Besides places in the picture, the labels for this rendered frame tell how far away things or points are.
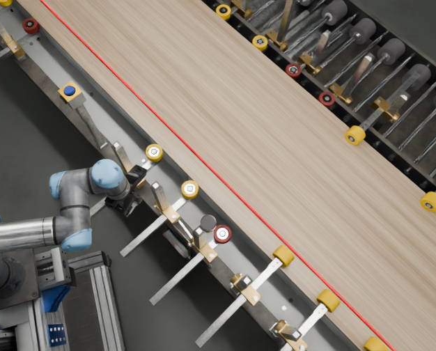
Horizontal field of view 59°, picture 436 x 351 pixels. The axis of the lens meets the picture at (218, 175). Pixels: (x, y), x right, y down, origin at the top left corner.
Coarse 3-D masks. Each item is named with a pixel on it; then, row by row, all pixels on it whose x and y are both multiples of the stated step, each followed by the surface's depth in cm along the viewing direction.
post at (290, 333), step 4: (272, 328) 172; (288, 328) 144; (292, 328) 139; (296, 328) 136; (284, 332) 144; (288, 332) 138; (292, 332) 135; (296, 332) 135; (300, 332) 136; (280, 336) 161; (288, 336) 140; (292, 336) 135; (296, 336) 134; (300, 336) 135; (292, 340) 139; (296, 340) 134
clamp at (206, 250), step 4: (192, 240) 171; (208, 244) 170; (196, 248) 169; (204, 248) 169; (208, 248) 169; (200, 252) 169; (204, 252) 169; (208, 252) 169; (212, 252) 169; (204, 256) 168; (208, 256) 168; (216, 256) 169; (208, 260) 167; (212, 260) 171
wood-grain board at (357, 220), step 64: (64, 0) 209; (128, 0) 210; (192, 0) 212; (128, 64) 197; (192, 64) 198; (256, 64) 199; (192, 128) 185; (256, 128) 187; (320, 128) 188; (256, 192) 176; (320, 192) 177; (384, 192) 178; (320, 256) 167; (384, 256) 168; (384, 320) 159
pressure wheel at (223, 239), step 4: (216, 228) 169; (220, 228) 169; (224, 228) 169; (228, 228) 169; (216, 232) 168; (220, 232) 169; (224, 232) 169; (228, 232) 168; (216, 236) 167; (220, 236) 168; (224, 236) 168; (228, 236) 168; (216, 240) 168; (220, 240) 167; (224, 240) 167; (228, 240) 169
